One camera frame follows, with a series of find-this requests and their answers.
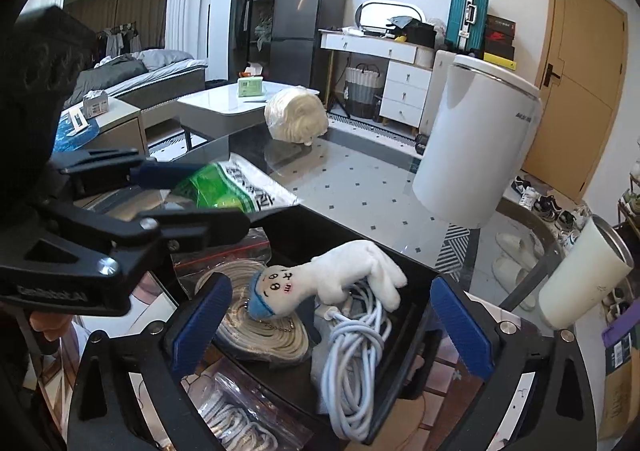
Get white curtain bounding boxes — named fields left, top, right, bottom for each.
left=165, top=0, right=223, bottom=82

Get white plush toy blue cap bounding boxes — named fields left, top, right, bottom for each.
left=248, top=239, right=408, bottom=322

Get beige nightstand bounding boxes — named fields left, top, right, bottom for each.
left=60, top=96, right=148, bottom=157

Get white rope coil zip bag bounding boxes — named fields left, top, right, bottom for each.
left=170, top=226, right=312, bottom=366

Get cream tall bin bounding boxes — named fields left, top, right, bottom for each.
left=539, top=215, right=635, bottom=329

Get grey white coffee table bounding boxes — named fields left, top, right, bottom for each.
left=176, top=80, right=321, bottom=149

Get blue plastic bag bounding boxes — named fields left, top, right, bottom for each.
left=52, top=118, right=101, bottom=154

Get green tissue box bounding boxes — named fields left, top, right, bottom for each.
left=236, top=76, right=264, bottom=98

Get white cable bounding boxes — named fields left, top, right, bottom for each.
left=312, top=281, right=396, bottom=443

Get wooden door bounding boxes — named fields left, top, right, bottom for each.
left=520, top=0, right=628, bottom=204

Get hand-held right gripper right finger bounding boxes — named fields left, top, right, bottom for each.
left=430, top=276, right=598, bottom=451

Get black cardboard box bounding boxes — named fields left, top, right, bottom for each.
left=170, top=204, right=481, bottom=447

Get dark glass cabinet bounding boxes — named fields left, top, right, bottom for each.
left=227, top=0, right=321, bottom=82

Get wooden shoe rack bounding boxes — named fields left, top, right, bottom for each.
left=617, top=171, right=640, bottom=252

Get small grey white box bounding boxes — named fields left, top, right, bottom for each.
left=82, top=90, right=110, bottom=119

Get green white packet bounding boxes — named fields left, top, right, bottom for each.
left=172, top=154, right=303, bottom=227

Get patterned floor rug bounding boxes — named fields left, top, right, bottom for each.
left=330, top=112, right=426, bottom=152

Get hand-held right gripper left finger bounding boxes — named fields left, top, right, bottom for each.
left=67, top=273, right=233, bottom=451

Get bag of white shoelaces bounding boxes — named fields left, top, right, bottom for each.
left=182, top=366, right=301, bottom=451

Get white vanity desk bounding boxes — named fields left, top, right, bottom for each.
left=319, top=30, right=433, bottom=129

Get white slipper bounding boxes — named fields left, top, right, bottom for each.
left=492, top=256, right=538, bottom=309
left=495, top=232, right=543, bottom=262

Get teal suitcase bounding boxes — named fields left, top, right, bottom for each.
left=445, top=0, right=491, bottom=57

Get oval mirror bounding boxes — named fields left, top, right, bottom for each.
left=354, top=0, right=426, bottom=29

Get black red shoebox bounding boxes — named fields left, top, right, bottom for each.
left=485, top=14, right=517, bottom=48

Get brown curtain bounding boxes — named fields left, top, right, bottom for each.
left=67, top=0, right=171, bottom=57

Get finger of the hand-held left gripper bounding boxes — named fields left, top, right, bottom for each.
left=50, top=148, right=174, bottom=202
left=0, top=201, right=251, bottom=317

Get person's left hand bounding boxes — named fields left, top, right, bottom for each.
left=27, top=313, right=76, bottom=344

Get white cylindrical appliance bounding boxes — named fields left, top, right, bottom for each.
left=412, top=52, right=543, bottom=229

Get brown cardboard box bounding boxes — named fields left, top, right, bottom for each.
left=597, top=341, right=640, bottom=442

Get hanging clothes rack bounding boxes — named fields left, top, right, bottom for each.
left=95, top=21, right=141, bottom=57

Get dark grey refrigerator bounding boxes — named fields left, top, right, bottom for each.
left=270, top=0, right=349, bottom=87

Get purple box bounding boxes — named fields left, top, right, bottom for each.
left=602, top=316, right=640, bottom=349

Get white wrapped bundle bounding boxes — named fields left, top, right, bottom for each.
left=264, top=87, right=330, bottom=146

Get scattered sneakers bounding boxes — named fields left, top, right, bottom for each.
left=510, top=175, right=593, bottom=252

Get black bag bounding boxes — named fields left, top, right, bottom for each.
left=387, top=16, right=436, bottom=47

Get grey bed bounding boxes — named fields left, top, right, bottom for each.
left=65, top=48, right=208, bottom=109

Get printed desk mat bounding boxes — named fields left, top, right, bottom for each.
left=20, top=276, right=538, bottom=451

